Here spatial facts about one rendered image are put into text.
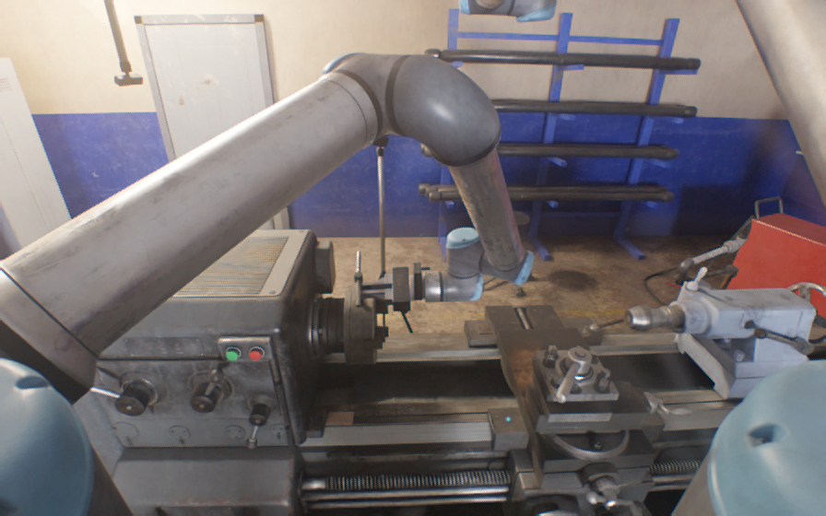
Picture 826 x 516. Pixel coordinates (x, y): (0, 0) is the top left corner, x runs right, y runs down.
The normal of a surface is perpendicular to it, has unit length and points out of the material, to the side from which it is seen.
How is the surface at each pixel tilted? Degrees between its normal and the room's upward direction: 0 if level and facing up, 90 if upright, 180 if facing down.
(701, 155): 90
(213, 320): 45
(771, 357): 66
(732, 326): 86
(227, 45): 90
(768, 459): 53
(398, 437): 36
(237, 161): 49
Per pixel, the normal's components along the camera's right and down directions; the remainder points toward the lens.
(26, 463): 0.68, -0.67
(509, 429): 0.01, -0.88
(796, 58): -1.00, 0.07
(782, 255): -0.92, 0.17
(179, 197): 0.51, -0.31
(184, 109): 0.05, 0.47
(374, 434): 0.04, -0.44
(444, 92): 0.15, 0.10
